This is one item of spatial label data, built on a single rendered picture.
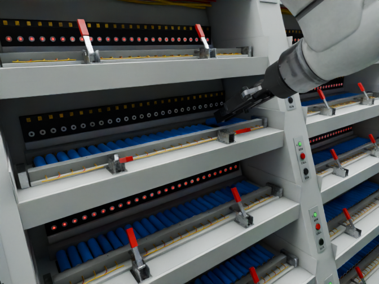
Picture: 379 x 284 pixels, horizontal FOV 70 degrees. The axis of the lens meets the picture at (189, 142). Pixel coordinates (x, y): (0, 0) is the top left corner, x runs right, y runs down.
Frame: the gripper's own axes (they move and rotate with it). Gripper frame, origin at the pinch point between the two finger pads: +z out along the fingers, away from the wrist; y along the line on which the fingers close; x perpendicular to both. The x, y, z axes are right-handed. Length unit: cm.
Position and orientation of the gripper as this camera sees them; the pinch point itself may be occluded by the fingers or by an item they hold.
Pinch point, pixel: (228, 112)
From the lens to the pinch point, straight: 70.0
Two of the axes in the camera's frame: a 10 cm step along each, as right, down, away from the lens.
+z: -4.9, 2.8, 8.2
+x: 3.2, 9.4, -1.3
